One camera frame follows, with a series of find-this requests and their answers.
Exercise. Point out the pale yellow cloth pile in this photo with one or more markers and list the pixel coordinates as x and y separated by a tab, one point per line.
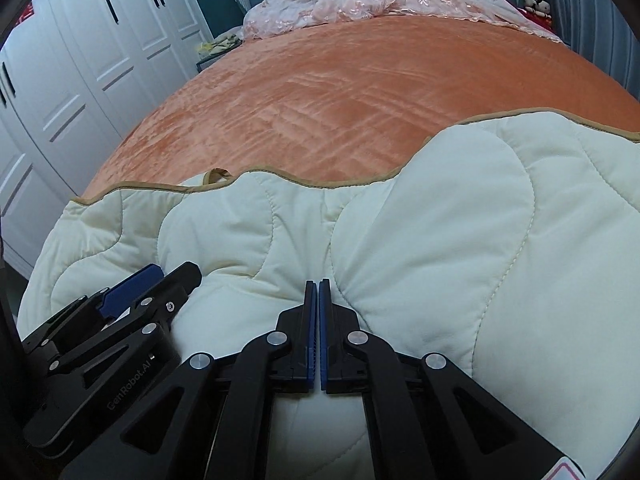
220	45

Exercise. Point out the orange plush blanket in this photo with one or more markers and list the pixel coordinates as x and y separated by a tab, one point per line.
325	100

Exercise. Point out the white panelled wardrobe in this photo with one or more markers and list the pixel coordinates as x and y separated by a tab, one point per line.
75	70

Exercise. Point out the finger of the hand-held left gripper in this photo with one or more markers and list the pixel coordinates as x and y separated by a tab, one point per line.
175	290
132	287

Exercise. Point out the pink floral quilt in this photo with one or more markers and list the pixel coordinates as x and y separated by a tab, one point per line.
375	2

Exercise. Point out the red and white plush toy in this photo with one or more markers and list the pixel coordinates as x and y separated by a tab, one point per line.
537	7

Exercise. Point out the red paper cutout decal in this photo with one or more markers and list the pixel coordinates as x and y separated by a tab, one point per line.
24	14

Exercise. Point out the cream quilted jacket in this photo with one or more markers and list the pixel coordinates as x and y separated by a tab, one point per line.
450	260

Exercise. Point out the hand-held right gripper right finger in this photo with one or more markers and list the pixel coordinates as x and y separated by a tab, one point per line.
324	320

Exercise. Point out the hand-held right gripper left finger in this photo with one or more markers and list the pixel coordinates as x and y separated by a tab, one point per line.
311	320

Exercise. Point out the grey curtain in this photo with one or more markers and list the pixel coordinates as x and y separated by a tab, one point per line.
600	25

